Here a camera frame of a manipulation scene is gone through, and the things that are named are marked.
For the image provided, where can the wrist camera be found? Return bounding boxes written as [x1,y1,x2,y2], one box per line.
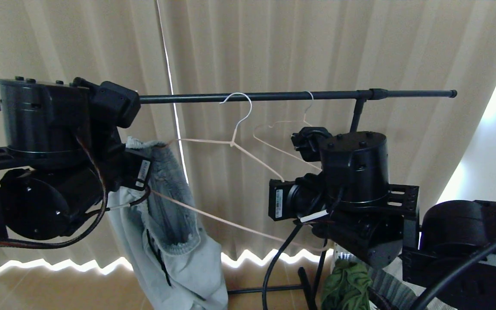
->
[72,77,142,149]
[290,126,332,162]

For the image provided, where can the black clothes rack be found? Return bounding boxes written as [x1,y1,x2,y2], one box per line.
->
[138,88,458,310]

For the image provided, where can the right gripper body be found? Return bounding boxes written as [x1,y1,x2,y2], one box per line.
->
[269,174,404,270]

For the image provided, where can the pink clothes hanger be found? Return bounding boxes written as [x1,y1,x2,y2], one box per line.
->
[253,91,324,173]
[151,92,332,252]

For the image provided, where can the green garment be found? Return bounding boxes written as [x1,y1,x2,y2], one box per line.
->
[321,258,373,310]

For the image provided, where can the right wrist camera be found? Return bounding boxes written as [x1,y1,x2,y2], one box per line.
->
[290,126,332,162]

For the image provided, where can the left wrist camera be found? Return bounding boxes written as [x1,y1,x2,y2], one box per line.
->
[72,77,142,149]

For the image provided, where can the pale grey shorts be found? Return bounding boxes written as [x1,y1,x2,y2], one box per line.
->
[108,137,229,310]

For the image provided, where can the white laundry basket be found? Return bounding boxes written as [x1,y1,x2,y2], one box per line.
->
[334,254,421,310]

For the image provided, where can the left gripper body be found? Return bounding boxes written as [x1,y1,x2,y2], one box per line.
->
[0,149,152,242]

